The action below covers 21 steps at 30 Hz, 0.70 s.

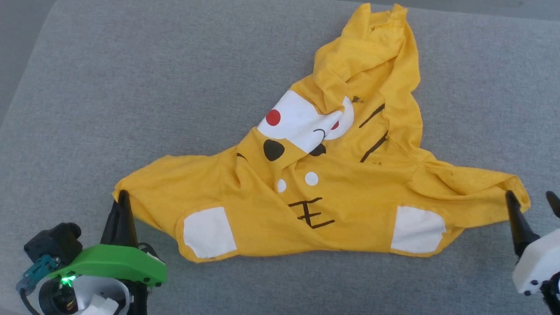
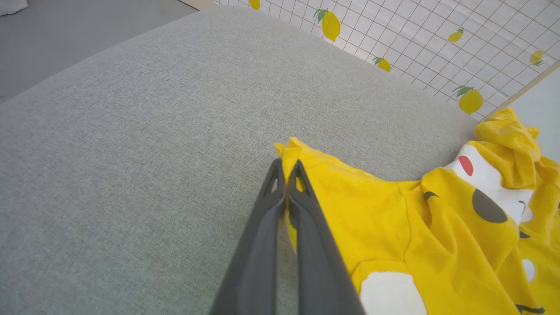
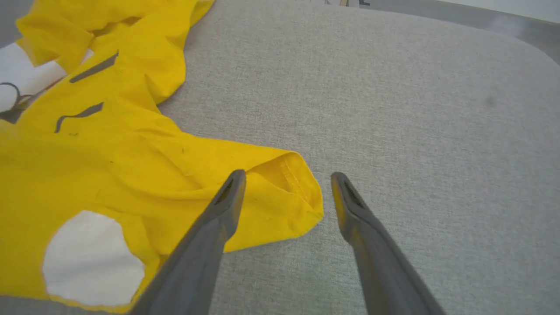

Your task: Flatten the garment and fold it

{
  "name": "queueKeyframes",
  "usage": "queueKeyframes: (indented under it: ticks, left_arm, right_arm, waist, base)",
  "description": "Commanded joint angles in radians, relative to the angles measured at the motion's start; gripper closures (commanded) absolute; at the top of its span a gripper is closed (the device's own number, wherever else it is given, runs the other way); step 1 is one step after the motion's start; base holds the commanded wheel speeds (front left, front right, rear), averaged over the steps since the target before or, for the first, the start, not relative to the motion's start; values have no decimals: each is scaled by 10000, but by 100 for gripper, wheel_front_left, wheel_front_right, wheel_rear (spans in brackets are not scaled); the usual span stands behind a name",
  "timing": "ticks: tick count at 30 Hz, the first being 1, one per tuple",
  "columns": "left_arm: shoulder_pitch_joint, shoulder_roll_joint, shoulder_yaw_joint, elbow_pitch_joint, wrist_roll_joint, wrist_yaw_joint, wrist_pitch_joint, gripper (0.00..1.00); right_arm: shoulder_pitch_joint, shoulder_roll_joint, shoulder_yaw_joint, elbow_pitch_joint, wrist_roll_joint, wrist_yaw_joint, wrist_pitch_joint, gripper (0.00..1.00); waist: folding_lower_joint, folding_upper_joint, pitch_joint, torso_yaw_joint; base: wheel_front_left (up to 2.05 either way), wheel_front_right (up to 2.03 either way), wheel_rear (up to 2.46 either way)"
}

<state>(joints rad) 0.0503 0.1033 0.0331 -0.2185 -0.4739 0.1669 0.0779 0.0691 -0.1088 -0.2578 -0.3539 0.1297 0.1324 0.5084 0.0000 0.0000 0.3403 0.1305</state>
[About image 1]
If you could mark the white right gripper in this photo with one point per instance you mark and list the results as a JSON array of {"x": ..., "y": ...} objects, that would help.
[{"x": 538, "y": 262}]

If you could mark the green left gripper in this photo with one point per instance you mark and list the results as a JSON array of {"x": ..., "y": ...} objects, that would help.
[{"x": 113, "y": 262}]

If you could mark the yellow hooded cartoon garment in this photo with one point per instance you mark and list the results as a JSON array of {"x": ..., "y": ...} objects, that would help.
[{"x": 350, "y": 197}]

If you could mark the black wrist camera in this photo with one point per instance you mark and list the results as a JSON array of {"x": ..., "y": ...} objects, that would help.
[{"x": 54, "y": 243}]

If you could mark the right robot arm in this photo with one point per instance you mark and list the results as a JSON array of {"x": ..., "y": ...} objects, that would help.
[{"x": 553, "y": 293}]

